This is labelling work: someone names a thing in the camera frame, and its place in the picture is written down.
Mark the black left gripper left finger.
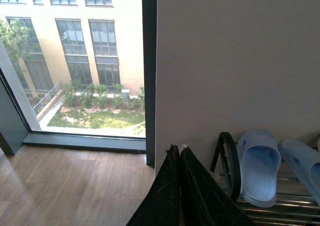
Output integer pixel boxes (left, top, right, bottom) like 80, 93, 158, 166
127, 144, 180, 226

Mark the light blue slide sandal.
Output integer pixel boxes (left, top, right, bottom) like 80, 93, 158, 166
278, 139, 320, 204
237, 129, 281, 208

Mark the dark window frame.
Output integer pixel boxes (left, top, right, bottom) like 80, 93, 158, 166
0, 0, 157, 166

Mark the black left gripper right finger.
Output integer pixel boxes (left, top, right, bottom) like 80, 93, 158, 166
180, 147, 255, 226

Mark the black metal shoe rack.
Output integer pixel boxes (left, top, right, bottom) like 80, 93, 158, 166
210, 129, 320, 226

